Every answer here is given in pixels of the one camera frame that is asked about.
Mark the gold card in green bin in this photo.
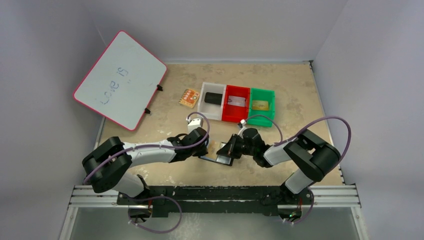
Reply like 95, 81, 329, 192
251, 100, 270, 111

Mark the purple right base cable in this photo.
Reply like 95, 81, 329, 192
281, 187, 315, 226

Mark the black leather card holder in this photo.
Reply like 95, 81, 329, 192
199, 142, 233, 166

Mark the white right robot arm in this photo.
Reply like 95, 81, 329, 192
216, 128, 341, 204

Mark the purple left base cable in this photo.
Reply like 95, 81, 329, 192
127, 194, 184, 235

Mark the clear card in red bin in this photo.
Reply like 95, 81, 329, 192
227, 95, 246, 108

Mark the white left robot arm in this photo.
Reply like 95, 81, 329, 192
82, 127, 209, 205

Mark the green plastic bin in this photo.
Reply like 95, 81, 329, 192
247, 88, 276, 127

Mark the black object in white bin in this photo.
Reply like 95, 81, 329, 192
204, 92, 223, 106

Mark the aluminium rail frame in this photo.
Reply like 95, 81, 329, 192
59, 185, 369, 240

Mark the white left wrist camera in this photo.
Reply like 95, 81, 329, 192
186, 117, 204, 133

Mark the white plastic bin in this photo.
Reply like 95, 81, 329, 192
197, 82, 227, 121

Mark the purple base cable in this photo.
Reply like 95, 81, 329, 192
127, 194, 184, 235
281, 187, 315, 226

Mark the orange card pack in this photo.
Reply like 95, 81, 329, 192
179, 88, 200, 108

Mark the pink framed whiteboard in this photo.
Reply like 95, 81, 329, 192
73, 31, 168, 131

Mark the gold credit card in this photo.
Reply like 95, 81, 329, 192
205, 140, 222, 160

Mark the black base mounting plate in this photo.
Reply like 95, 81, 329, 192
117, 185, 315, 222

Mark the red plastic bin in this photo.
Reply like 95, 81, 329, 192
221, 85, 251, 123

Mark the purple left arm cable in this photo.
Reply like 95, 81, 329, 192
82, 111, 212, 185

